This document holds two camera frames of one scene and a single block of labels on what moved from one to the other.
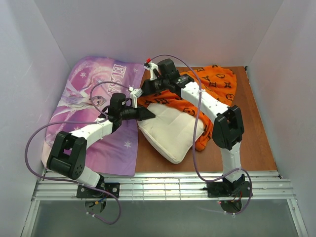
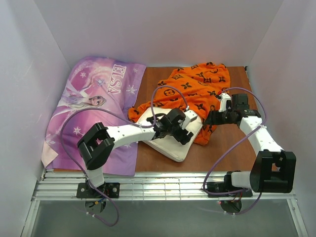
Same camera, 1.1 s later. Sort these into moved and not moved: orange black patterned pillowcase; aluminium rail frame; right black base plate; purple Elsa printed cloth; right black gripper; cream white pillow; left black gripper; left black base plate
Moved: left black gripper; right black gripper; orange black patterned pillowcase
Not moved: left black base plate; aluminium rail frame; cream white pillow; purple Elsa printed cloth; right black base plate
